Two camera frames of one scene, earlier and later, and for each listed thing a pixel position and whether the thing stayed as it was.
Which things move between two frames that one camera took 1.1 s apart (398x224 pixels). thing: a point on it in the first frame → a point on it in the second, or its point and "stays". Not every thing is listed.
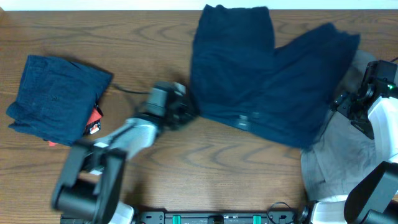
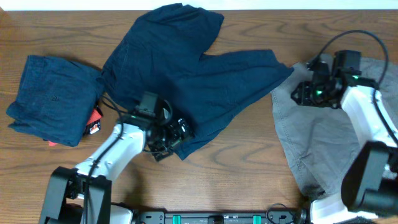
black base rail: (161, 217) stays
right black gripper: (342, 104) → (303, 99)
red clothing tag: (94, 122) stays
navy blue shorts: (238, 78) → (165, 52)
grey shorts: (329, 168) stays
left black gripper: (186, 107) → (176, 137)
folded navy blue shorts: (55, 98) stays
